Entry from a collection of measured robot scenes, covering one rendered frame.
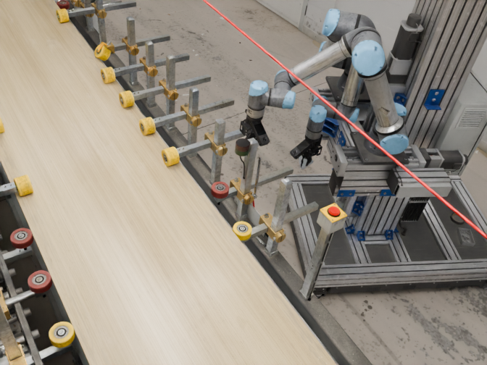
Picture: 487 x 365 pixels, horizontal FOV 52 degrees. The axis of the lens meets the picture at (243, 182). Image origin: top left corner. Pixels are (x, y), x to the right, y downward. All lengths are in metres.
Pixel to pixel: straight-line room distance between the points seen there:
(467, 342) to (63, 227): 2.28
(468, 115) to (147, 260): 1.65
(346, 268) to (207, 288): 1.22
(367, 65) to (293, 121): 2.34
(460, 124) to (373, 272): 0.96
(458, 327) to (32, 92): 2.71
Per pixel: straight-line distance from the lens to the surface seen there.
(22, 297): 2.00
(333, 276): 2.87
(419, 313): 3.21
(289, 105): 2.08
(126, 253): 1.99
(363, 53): 1.93
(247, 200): 2.26
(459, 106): 2.59
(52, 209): 2.18
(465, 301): 3.39
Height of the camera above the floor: 2.47
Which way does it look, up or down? 44 degrees down
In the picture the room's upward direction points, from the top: 8 degrees clockwise
